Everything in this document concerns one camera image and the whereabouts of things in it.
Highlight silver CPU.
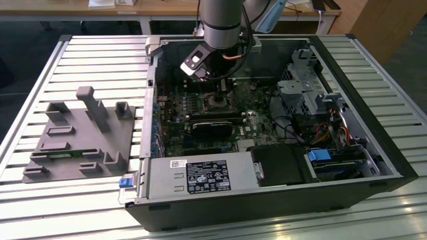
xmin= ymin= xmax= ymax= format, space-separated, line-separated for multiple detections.
xmin=211 ymin=96 xmax=232 ymax=108

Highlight metal disk bay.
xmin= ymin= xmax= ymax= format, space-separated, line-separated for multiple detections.
xmin=275 ymin=48 xmax=343 ymax=116

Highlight green motherboard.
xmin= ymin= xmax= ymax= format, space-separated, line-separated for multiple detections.
xmin=151 ymin=76 xmax=279 ymax=159

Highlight black graphics card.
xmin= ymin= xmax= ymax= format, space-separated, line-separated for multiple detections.
xmin=190 ymin=120 xmax=235 ymax=138

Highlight silver chipset heat sink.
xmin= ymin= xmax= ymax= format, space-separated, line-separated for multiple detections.
xmin=236 ymin=139 xmax=254 ymax=153

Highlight black desk items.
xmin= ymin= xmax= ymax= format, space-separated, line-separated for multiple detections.
xmin=311 ymin=0 xmax=342 ymax=12

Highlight blue disk carrier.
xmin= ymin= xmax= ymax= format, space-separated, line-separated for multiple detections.
xmin=307 ymin=148 xmax=364 ymax=181

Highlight wooden cabinet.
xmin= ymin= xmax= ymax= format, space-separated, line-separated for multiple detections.
xmin=328 ymin=0 xmax=427 ymax=65

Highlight silver power supply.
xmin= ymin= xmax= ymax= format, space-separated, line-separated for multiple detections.
xmin=142 ymin=156 xmax=266 ymax=202

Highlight grey parts rack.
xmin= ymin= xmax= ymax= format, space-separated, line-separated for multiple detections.
xmin=20 ymin=85 xmax=139 ymax=185

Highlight wooden desk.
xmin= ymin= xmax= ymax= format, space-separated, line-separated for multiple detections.
xmin=0 ymin=0 xmax=343 ymax=36

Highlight green RAM stick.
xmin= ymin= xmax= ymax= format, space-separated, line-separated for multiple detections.
xmin=32 ymin=148 xmax=100 ymax=159

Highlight blue plastic latch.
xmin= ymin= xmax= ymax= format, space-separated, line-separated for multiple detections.
xmin=117 ymin=174 xmax=135 ymax=189

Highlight black PC case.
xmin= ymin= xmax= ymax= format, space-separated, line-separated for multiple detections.
xmin=117 ymin=33 xmax=420 ymax=233

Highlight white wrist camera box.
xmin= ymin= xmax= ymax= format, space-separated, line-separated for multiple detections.
xmin=179 ymin=44 xmax=215 ymax=83

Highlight white cable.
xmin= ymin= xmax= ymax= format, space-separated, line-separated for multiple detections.
xmin=316 ymin=9 xmax=327 ymax=35

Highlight yellow power wire bundle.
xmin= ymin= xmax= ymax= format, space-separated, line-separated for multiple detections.
xmin=311 ymin=107 xmax=355 ymax=147

